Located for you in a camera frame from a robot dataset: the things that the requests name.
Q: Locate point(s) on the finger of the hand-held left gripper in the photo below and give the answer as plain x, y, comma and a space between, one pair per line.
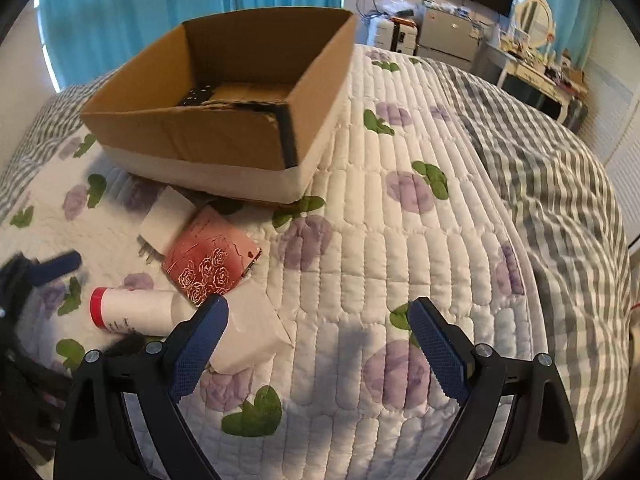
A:
60, 263

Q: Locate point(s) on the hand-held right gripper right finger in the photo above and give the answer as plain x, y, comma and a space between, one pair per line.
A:
440, 355

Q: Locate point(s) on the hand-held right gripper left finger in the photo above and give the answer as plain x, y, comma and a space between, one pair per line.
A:
196, 355

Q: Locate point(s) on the white paper carton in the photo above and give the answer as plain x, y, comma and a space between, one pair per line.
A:
250, 327

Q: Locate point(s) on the cardboard box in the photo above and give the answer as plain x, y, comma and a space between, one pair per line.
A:
200, 130

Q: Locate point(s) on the white bottle with red cap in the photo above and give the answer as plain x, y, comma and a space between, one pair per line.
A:
145, 310

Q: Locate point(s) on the red rose-patterned case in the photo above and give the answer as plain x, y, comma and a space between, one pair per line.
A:
210, 252

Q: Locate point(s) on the white power adapter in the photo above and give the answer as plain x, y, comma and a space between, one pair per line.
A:
165, 220

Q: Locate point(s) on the grey striped pillow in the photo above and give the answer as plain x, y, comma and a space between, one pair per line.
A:
45, 135

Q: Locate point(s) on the white floral quilt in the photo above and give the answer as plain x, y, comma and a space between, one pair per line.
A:
350, 240

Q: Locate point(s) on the grey striped duvet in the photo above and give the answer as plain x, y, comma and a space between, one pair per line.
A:
550, 185

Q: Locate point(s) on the black dotted item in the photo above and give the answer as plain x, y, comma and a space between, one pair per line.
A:
196, 95

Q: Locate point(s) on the wide teal curtain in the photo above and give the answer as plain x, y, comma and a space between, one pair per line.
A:
150, 0

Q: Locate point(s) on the white dressing table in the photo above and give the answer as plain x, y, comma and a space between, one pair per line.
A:
540, 82

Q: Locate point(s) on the white louvered door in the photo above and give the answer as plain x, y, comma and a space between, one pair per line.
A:
610, 105

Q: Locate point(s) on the white mini fridge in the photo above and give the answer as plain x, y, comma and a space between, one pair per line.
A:
447, 35

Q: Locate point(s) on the white suitcase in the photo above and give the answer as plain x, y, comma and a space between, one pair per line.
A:
390, 35

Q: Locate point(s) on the white oval mirror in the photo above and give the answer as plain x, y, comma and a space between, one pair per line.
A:
536, 17

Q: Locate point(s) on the clear plastic bag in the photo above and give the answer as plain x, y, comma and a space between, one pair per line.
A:
397, 4

